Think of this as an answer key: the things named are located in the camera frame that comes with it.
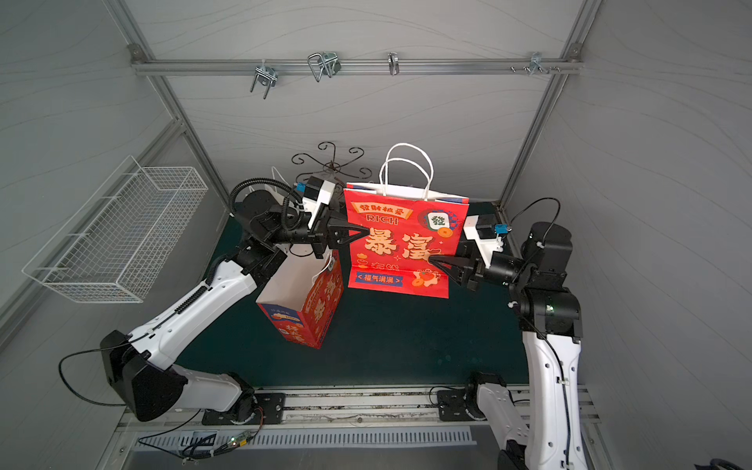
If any red RICH paper bag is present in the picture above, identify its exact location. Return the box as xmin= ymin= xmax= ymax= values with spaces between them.
xmin=344 ymin=143 xmax=469 ymax=299

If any black metal cup tree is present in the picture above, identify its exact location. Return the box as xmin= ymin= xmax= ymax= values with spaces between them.
xmin=291 ymin=141 xmax=373 ymax=185

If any white printed paper bag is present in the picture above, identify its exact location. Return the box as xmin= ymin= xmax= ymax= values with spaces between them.
xmin=249 ymin=166 xmax=289 ymax=204

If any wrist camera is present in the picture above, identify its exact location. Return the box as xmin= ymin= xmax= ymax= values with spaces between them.
xmin=463 ymin=213 xmax=511 ymax=268
xmin=297 ymin=176 xmax=336 ymax=229

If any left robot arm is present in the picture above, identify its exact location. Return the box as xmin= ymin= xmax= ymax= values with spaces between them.
xmin=100 ymin=177 xmax=367 ymax=423

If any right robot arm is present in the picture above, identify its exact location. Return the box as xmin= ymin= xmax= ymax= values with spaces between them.
xmin=430 ymin=215 xmax=588 ymax=469

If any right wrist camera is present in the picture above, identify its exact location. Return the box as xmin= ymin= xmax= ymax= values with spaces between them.
xmin=463 ymin=213 xmax=511 ymax=268

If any red paper bag near left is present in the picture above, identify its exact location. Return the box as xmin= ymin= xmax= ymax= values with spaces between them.
xmin=257 ymin=250 xmax=344 ymax=349

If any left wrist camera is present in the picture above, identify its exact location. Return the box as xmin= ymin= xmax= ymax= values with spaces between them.
xmin=297 ymin=176 xmax=336 ymax=229

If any slotted cable duct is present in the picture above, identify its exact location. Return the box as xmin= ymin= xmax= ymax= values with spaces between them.
xmin=134 ymin=426 xmax=477 ymax=452

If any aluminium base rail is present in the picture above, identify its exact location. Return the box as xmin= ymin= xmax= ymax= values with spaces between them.
xmin=116 ymin=384 xmax=601 ymax=431

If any green felt table mat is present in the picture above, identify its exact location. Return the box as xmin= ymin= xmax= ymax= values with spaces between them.
xmin=177 ymin=283 xmax=528 ymax=388

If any aluminium top rail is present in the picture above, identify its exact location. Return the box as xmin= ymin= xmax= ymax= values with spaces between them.
xmin=131 ymin=56 xmax=585 ymax=76

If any white wire wall basket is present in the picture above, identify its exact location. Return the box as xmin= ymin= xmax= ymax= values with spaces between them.
xmin=22 ymin=156 xmax=208 ymax=304

